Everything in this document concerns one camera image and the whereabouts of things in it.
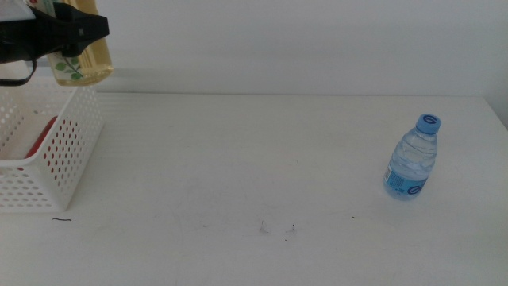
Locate yellow tea bottle white cap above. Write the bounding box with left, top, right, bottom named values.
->
left=28, top=0, right=115, bottom=87

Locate red soda can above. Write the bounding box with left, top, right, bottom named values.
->
left=24, top=115, right=60, bottom=160

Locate clear water bottle blue cap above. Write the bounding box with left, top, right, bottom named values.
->
left=382, top=113, right=442, bottom=201

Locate white perforated plastic basket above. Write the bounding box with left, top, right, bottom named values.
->
left=0, top=76, right=106, bottom=213

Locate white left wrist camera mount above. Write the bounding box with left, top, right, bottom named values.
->
left=0, top=0, right=37, bottom=21

